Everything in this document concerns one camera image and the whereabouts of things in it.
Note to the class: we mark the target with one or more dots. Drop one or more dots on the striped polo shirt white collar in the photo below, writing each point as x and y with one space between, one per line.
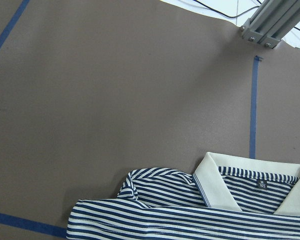
226 197

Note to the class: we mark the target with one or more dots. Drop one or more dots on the aluminium frame post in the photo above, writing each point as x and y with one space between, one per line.
271 22

